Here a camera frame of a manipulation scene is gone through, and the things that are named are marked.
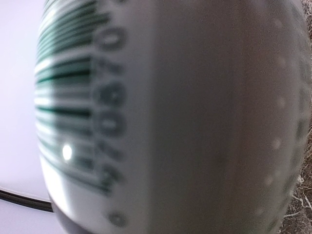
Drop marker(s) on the brown drink bottle white label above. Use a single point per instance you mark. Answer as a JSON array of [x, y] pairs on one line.
[[172, 116]]

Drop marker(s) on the black left corner post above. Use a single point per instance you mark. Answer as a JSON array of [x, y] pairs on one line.
[[26, 201]]

